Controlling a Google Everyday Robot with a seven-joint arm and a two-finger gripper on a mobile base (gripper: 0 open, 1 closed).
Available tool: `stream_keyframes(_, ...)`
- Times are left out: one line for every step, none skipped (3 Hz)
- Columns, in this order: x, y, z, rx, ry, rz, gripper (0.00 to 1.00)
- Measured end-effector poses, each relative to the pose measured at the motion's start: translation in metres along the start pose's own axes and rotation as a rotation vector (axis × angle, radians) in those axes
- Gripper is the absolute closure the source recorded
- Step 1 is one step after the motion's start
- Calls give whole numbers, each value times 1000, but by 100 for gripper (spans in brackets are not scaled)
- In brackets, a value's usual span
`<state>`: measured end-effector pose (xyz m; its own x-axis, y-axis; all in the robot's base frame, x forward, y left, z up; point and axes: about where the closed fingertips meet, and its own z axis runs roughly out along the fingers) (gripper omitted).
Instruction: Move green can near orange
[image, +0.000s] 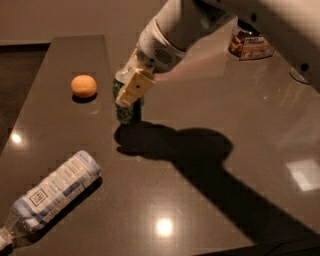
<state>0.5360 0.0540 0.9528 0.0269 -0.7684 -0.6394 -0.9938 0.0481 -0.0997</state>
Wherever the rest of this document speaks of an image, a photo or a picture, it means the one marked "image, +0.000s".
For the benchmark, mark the glass jar with black lid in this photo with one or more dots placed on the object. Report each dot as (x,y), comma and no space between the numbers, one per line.
(246,43)

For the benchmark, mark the clear plastic water bottle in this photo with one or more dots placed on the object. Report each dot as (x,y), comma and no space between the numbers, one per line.
(36,208)

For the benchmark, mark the orange fruit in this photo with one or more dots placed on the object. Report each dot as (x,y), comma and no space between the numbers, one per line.
(84,86)

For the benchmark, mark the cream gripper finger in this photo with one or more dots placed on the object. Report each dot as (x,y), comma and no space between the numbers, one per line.
(137,84)
(123,74)

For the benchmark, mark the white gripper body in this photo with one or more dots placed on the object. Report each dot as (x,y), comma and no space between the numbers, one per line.
(156,49)

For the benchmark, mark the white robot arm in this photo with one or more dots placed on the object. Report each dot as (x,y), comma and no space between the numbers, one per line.
(291,26)

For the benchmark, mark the green soda can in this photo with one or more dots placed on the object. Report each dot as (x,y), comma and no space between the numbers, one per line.
(129,115)

